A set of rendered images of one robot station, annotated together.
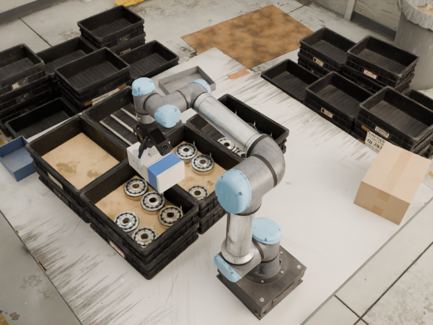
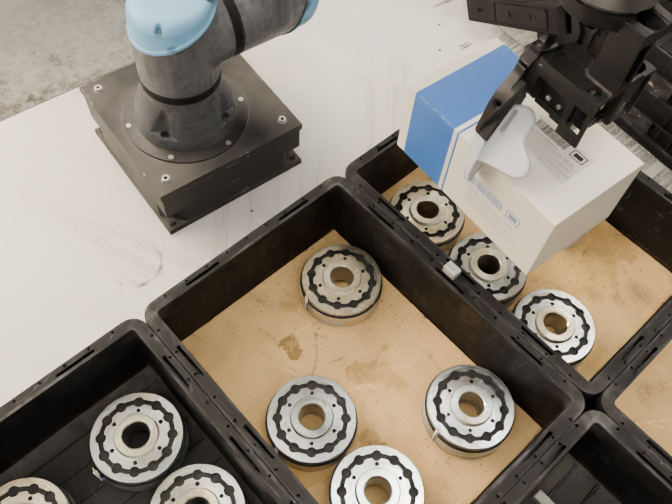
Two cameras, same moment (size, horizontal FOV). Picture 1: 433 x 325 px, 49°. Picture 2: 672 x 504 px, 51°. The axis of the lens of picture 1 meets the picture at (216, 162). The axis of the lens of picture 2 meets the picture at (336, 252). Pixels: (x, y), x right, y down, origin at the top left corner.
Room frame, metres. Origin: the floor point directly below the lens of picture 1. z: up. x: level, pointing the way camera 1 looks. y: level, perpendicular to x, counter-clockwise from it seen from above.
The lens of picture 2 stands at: (1.69, 0.08, 1.64)
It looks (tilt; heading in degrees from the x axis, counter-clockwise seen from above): 59 degrees down; 181
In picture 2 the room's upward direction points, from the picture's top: 6 degrees clockwise
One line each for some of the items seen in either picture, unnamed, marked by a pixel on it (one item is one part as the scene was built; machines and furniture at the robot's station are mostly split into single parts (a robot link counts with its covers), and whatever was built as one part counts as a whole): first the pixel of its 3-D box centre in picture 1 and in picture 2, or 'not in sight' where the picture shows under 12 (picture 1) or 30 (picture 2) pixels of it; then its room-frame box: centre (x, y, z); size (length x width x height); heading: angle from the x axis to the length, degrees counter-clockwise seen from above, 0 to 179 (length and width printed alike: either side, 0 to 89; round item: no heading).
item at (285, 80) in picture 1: (292, 91); not in sight; (2.73, -0.54, 0.26); 0.40 x 0.30 x 0.23; 43
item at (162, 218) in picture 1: (171, 215); (426, 212); (1.15, 0.18, 0.86); 0.10 x 0.10 x 0.01
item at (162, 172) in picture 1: (155, 163); (511, 153); (1.22, 0.23, 1.09); 0.20 x 0.12 x 0.09; 43
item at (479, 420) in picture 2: not in sight; (471, 404); (1.41, 0.24, 0.86); 0.05 x 0.05 x 0.01
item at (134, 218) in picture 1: (125, 221); not in sight; (1.11, 0.36, 0.86); 0.10 x 0.10 x 0.01
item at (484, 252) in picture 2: (153, 200); (488, 265); (1.22, 0.26, 0.86); 0.05 x 0.05 x 0.01
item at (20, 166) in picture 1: (19, 158); not in sight; (1.56, 0.96, 0.74); 0.20 x 0.15 x 0.07; 44
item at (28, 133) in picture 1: (48, 133); not in sight; (2.23, 1.11, 0.26); 0.40 x 0.30 x 0.23; 133
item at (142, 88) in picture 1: (144, 96); not in sight; (1.24, 0.25, 1.41); 0.09 x 0.08 x 0.11; 42
